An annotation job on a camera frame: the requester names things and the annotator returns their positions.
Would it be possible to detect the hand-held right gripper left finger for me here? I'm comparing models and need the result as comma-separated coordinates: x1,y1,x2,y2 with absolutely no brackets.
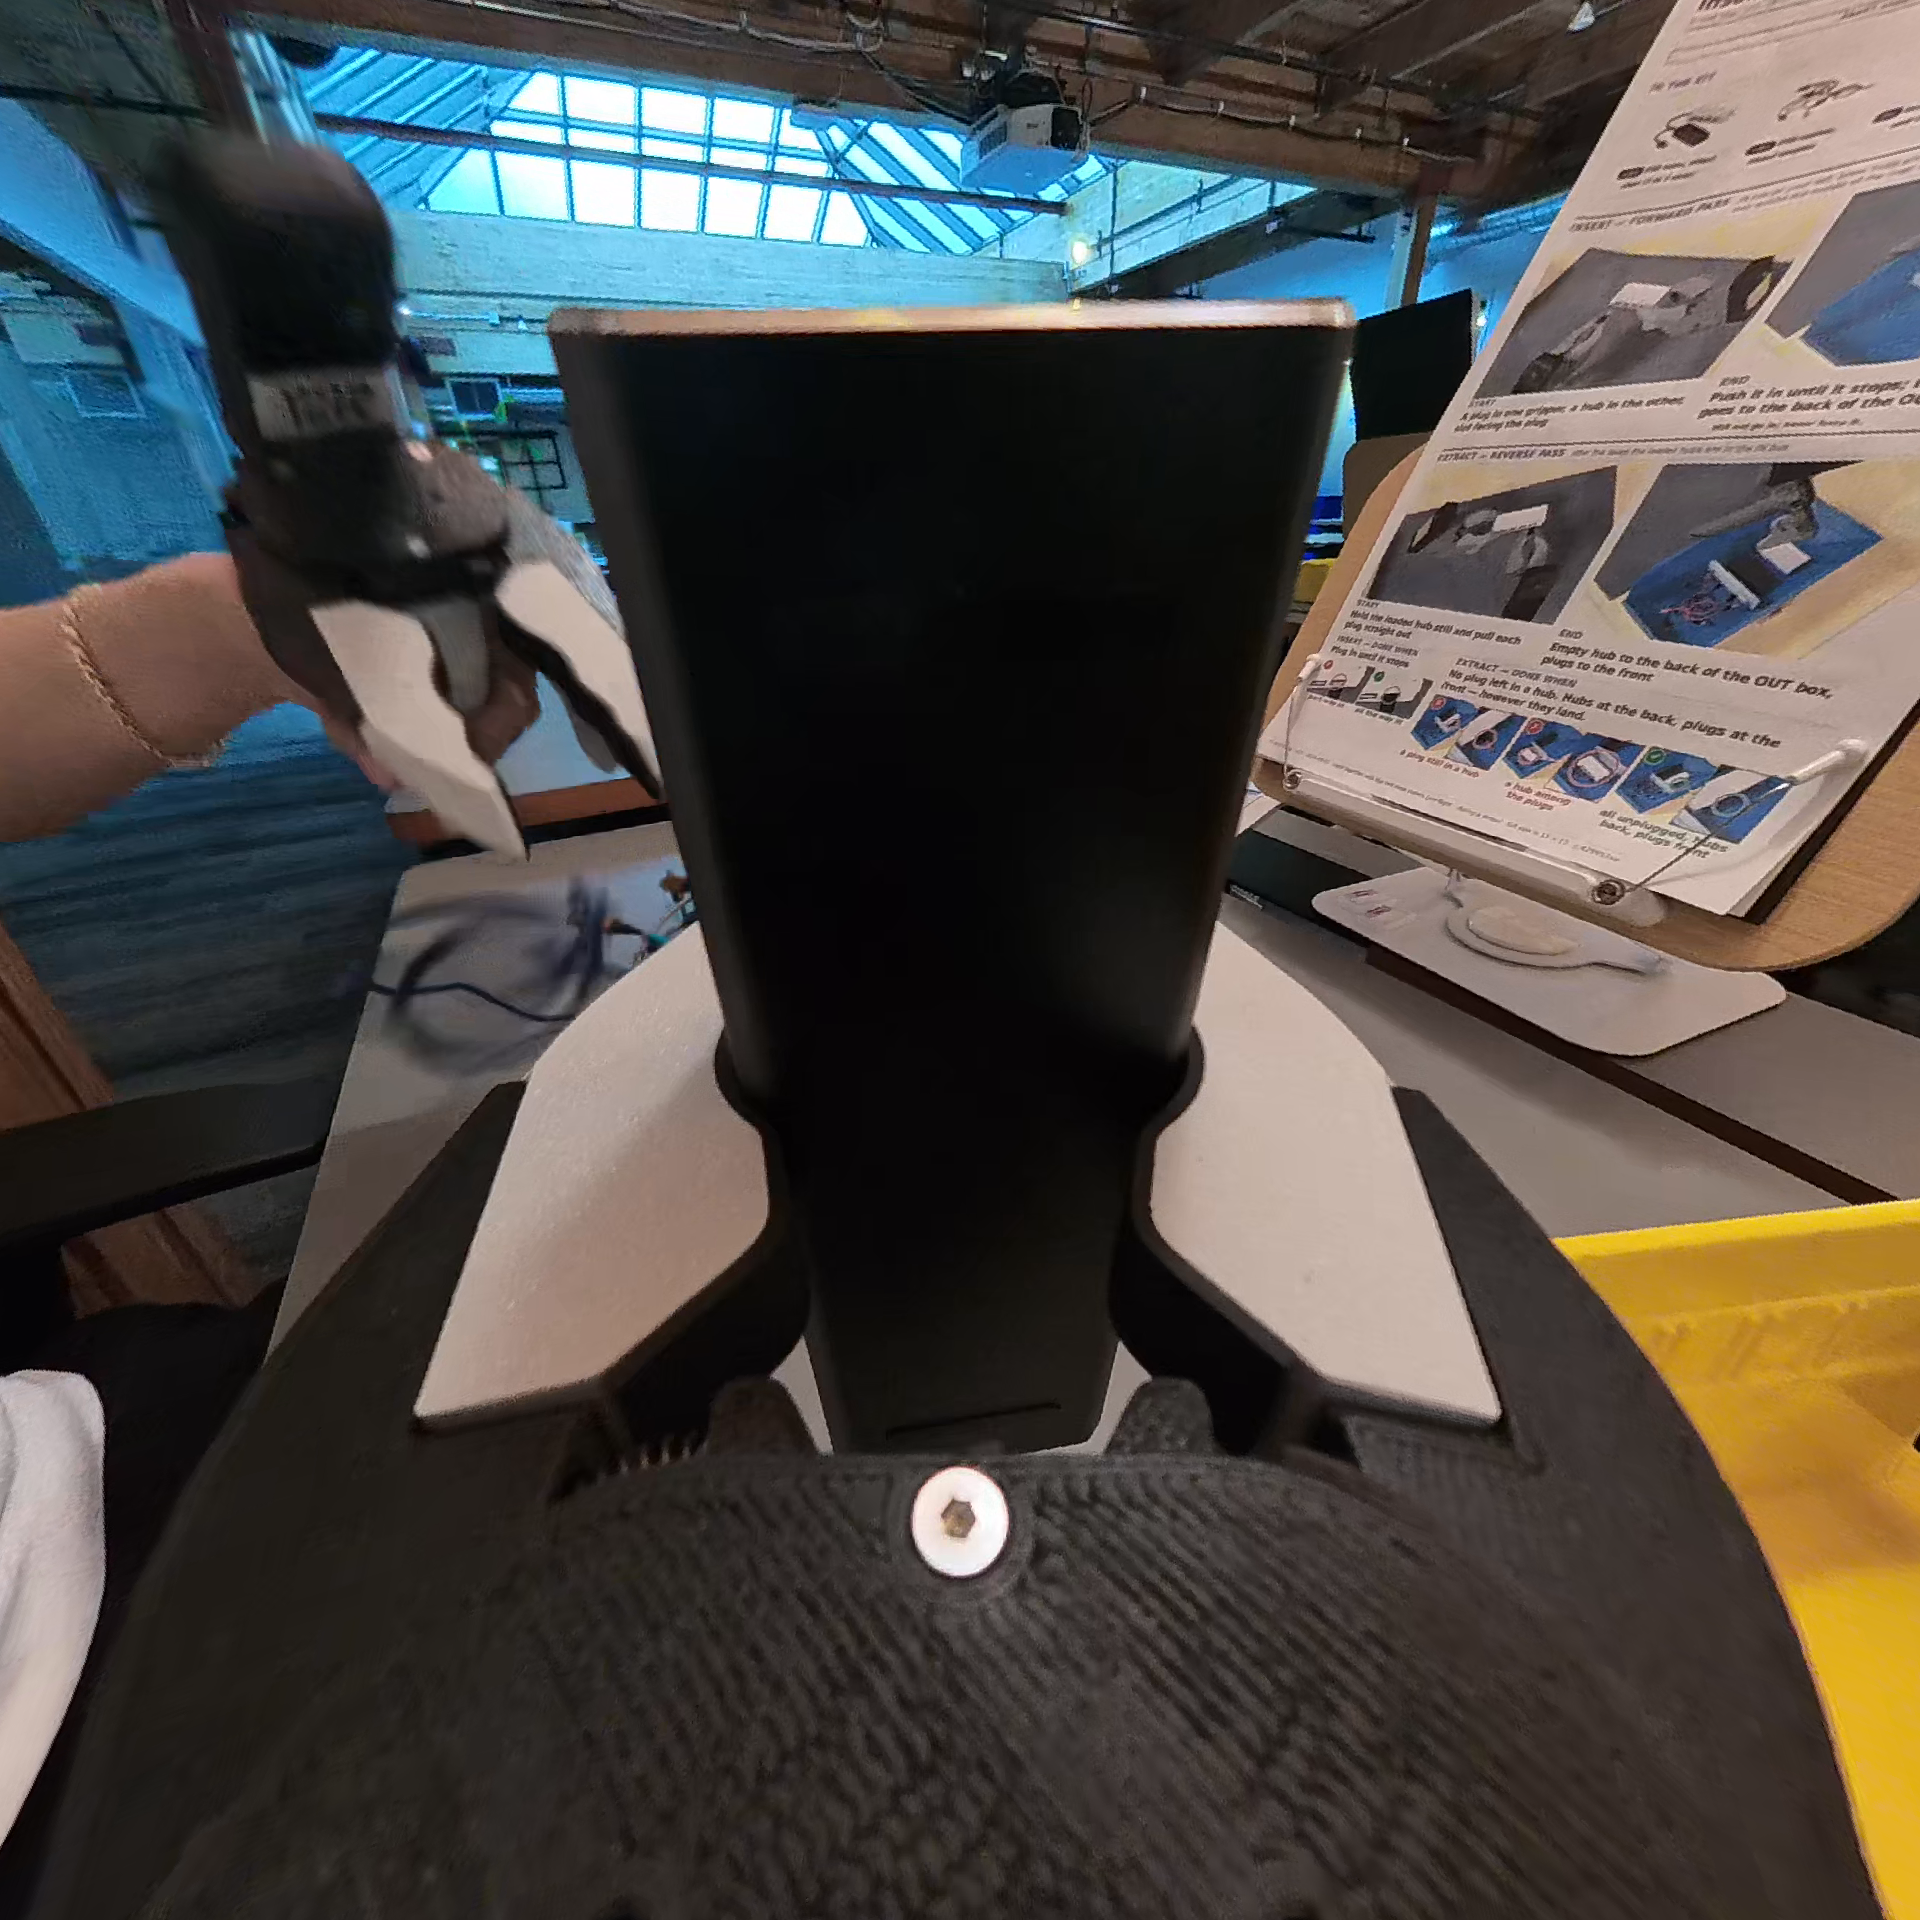
413,933,798,1456

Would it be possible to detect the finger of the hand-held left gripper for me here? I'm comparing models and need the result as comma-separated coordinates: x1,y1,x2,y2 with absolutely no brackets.
491,557,666,799
304,599,530,861

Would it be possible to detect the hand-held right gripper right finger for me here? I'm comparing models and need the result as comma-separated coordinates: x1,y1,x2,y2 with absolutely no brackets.
1106,928,1506,1461

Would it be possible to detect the blue multi-head usb cable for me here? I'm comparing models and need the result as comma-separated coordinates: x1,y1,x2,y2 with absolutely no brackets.
363,865,701,1057

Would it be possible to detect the black multi-port usb hub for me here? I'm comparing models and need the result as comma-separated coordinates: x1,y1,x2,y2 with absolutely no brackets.
544,296,1361,1456

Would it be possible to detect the yellow plastic bin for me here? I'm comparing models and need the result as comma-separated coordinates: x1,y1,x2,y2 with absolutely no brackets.
1553,1198,1920,1920

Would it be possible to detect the person's left hand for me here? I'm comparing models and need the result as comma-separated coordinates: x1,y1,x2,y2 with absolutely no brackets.
210,550,544,797

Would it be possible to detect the black office chair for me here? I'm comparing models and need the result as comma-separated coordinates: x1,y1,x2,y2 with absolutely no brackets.
0,1077,346,1501

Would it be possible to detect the white ceiling projector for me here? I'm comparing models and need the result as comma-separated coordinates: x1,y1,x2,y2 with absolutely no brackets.
959,102,1094,197

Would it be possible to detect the printed instruction sheet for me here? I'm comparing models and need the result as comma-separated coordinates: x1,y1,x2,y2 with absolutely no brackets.
1257,0,1920,920

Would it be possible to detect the black monitor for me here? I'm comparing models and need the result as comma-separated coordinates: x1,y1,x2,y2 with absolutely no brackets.
1351,287,1479,440

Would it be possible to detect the gold bracelet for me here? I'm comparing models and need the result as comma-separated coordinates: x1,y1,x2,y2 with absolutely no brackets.
58,585,232,774

